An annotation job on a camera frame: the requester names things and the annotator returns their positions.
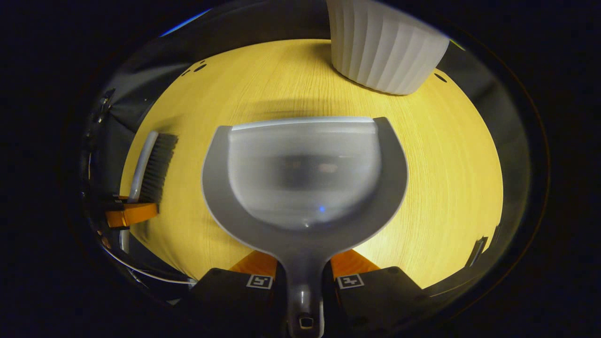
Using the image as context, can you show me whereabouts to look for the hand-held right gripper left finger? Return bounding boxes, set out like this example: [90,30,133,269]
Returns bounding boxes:
[185,250,288,337]

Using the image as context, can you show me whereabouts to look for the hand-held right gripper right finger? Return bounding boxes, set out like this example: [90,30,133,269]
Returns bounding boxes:
[323,248,431,338]

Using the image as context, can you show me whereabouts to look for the small broom with black bristles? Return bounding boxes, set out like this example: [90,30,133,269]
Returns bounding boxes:
[118,131,179,254]

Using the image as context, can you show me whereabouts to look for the grey plastic dustpan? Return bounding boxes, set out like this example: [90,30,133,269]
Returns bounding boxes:
[201,116,410,338]

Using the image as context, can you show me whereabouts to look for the ribbed grey garbage bin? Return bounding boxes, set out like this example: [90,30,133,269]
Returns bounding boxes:
[326,0,450,96]

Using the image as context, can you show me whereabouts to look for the white cable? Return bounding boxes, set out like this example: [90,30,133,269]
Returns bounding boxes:
[101,244,198,285]

